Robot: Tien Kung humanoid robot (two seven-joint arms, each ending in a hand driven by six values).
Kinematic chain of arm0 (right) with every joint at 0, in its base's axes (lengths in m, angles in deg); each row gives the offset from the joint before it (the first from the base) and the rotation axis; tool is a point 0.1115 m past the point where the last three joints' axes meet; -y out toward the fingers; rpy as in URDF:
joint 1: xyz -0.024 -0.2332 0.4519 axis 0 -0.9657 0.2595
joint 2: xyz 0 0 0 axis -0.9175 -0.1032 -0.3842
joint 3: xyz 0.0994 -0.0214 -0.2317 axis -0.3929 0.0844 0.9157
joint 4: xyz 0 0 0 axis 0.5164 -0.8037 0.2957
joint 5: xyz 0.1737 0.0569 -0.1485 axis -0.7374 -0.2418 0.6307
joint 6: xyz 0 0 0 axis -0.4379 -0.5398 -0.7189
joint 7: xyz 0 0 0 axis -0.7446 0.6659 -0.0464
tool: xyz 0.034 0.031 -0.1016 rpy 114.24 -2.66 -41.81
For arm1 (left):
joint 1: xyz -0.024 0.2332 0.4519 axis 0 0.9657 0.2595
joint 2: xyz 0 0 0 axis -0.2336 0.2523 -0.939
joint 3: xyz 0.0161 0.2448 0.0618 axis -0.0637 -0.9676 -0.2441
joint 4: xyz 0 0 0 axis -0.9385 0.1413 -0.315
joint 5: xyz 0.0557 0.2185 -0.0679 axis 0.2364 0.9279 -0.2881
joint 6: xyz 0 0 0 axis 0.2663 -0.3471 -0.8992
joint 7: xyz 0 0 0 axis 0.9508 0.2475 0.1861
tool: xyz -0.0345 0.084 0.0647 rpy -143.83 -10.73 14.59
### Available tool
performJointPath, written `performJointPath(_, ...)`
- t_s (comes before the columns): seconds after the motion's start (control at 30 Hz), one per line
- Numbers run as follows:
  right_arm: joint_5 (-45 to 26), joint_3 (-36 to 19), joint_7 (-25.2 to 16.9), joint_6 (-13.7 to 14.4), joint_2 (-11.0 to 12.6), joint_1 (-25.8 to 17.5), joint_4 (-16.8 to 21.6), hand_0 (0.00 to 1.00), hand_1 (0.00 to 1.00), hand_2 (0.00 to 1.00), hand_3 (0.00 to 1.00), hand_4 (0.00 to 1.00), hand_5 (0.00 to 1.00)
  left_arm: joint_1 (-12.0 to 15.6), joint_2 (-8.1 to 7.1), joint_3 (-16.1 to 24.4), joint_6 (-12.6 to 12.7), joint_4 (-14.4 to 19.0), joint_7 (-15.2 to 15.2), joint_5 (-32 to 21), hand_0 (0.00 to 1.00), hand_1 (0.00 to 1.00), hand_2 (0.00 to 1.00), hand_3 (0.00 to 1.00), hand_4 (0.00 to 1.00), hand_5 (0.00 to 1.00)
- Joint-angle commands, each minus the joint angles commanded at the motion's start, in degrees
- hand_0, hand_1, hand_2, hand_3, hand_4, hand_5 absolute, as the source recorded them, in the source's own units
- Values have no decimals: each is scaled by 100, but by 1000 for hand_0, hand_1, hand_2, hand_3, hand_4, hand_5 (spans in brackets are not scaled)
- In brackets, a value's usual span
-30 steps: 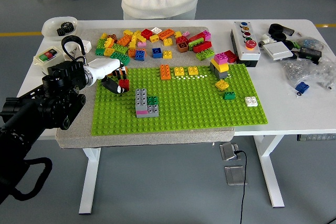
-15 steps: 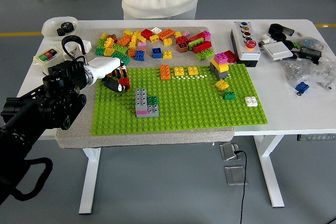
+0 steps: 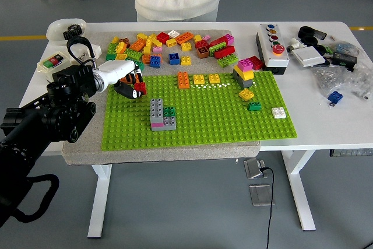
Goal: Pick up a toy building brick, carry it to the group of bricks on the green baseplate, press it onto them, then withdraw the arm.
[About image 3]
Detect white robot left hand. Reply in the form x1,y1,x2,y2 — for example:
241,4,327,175
100,59,145,100

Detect red square brick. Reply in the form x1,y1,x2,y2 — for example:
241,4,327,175
133,82,147,96
156,31,170,45

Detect grey two-by-three brick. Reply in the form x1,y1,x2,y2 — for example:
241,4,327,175
150,98,164,124

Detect orange two-by-four brick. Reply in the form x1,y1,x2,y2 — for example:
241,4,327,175
174,31,195,45
121,73,143,84

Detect light green two-by-four brick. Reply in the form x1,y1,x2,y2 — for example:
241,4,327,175
208,41,228,57
125,48,144,61
217,55,239,68

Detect orange two-by-three brick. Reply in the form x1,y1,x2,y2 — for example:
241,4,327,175
177,71,190,89
129,38,146,51

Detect yellow long brick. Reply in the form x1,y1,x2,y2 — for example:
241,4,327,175
144,36,154,55

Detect grey long brick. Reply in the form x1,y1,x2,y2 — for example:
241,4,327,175
150,115,177,132

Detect brown square brick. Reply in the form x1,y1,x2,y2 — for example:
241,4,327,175
195,46,210,59

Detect red long brick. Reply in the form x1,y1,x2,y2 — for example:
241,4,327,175
209,35,230,48

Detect red two-by-four brick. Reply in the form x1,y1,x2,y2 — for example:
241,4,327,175
213,45,236,59

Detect green studded baseplate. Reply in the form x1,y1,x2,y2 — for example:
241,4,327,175
101,70,298,150

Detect yellow wide brick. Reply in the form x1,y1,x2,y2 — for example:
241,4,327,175
233,65,255,81

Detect pink square brick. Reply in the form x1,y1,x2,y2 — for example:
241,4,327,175
237,58,254,72

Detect grey square brick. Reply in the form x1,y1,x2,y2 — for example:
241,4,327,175
232,69,254,88

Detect white square brick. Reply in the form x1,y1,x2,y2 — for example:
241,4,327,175
271,107,287,120

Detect white cube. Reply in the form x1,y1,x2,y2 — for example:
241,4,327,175
87,44,102,59

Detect black gear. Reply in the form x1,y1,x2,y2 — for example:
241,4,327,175
62,24,85,41

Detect white oval bowl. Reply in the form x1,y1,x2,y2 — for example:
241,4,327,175
45,17,87,46

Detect grey-brown mat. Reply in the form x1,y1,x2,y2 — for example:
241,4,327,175
62,29,261,166

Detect white table leg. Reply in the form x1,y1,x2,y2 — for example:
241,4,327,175
87,163,113,239
281,149,317,232

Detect push-button control box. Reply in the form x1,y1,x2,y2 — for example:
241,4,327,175
255,23,290,75

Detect metal floor socket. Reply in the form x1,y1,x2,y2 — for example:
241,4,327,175
249,184,275,207
244,157,266,179

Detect white pipe connector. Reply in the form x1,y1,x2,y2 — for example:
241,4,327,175
286,37,307,54

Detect clear bag of screws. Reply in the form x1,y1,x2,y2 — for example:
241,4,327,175
311,64,373,101

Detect black power adapter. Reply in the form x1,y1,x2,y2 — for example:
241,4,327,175
332,52,358,72

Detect clear bag blue parts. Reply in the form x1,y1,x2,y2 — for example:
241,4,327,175
329,41,360,57

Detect table height control panel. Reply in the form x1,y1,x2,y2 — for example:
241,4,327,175
329,149,373,157

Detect green red switch box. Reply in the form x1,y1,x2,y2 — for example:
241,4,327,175
37,51,71,82

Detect black power cord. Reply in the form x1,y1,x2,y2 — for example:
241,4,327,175
259,167,275,249

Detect white wall switch panel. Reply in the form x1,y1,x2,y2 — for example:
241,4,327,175
291,46,326,68

